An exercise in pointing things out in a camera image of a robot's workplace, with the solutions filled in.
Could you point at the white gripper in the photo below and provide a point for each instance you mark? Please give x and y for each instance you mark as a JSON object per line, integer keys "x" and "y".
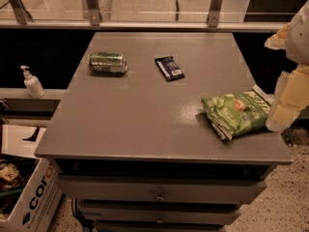
{"x": 298, "y": 40}

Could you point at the green soda can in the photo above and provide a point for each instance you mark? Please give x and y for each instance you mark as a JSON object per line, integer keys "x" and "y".
{"x": 108, "y": 62}

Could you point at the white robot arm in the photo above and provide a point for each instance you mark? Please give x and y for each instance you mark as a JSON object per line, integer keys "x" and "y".
{"x": 297, "y": 42}

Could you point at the green chip bag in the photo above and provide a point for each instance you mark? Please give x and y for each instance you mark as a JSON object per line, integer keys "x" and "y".
{"x": 236, "y": 114}

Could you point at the dark blue snack packet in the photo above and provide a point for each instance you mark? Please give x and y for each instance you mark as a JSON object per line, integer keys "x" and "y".
{"x": 169, "y": 68}

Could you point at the grey drawer cabinet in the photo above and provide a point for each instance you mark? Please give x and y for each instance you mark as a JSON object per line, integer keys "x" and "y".
{"x": 138, "y": 153}

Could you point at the white pump bottle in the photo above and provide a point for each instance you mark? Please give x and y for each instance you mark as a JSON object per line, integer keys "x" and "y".
{"x": 32, "y": 84}

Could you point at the metal window railing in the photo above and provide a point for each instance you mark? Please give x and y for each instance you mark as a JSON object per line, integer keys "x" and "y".
{"x": 187, "y": 15}

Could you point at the white cardboard box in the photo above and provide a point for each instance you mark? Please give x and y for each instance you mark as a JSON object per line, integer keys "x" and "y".
{"x": 29, "y": 195}

